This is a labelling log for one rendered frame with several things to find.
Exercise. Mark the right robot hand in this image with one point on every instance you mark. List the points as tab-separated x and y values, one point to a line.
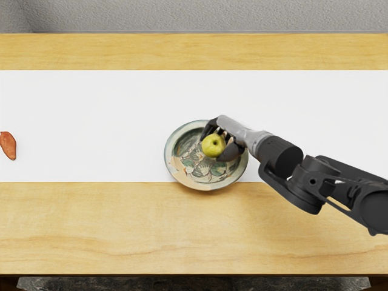
235	129

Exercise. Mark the green apple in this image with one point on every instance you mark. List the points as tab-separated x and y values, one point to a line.
213	145

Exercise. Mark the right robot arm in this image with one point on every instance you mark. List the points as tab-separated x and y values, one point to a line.
306	172

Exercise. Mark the patterned green ceramic plate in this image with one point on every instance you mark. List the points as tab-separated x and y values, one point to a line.
194	169

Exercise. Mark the orange sweet potato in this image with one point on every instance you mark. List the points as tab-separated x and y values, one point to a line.
8	145

